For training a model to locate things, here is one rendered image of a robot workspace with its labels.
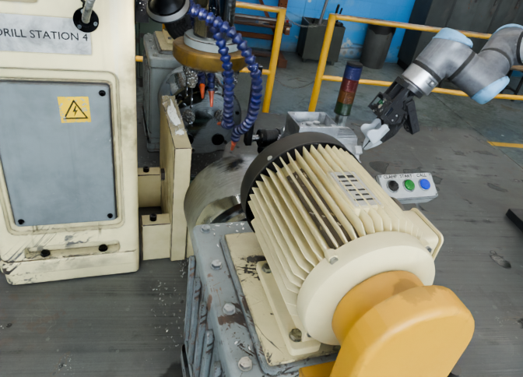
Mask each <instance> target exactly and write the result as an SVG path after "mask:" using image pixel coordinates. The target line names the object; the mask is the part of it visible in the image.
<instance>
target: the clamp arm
mask: <svg viewBox="0 0 523 377"><path fill-rule="evenodd" d="M258 64H259V67H258V69H259V70H260V71H261V75H260V77H262V70H263V66H262V65H261V64H260V63H258ZM252 85H253V84H251V86H252ZM252 91H253V90H252V89H251V90H250V96H249V102H248V108H247V114H248V110H249V105H250V103H251V98H252V96H251V92H252ZM253 132H254V124H253V125H252V126H251V128H250V129H249V130H248V131H247V132H245V134H244V144H245V146H251V143H252V142H254V141H253V140H254V138H253V137H254V136H253Z"/></svg>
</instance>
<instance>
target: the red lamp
mask: <svg viewBox="0 0 523 377"><path fill-rule="evenodd" d="M358 83H359V80H350V79H346V78H345V77H344V76H343V78H342V83H341V86H340V89H341V90H343V91H346V92H349V93H355V92H356V89H357V87H358Z"/></svg>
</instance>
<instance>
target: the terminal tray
mask: <svg viewBox="0 0 523 377"><path fill-rule="evenodd" d="M291 113H294V114H291ZM322 113H324V115H323V114H322ZM302 125H304V126H302ZM333 125H335V126H333ZM284 132H287V133H288V134H290V135H292V134H295V133H298V132H323V133H325V134H328V135H330V136H333V137H335V138H336V139H337V135H338V132H339V127H338V126H337V124H336V123H335V122H334V121H333V120H332V119H331V118H330V117H329V116H328V115H327V114H326V113H325V112H293V111H288V112H287V116H286V124H285V129H284ZM288 134H284V135H285V136H288Z"/></svg>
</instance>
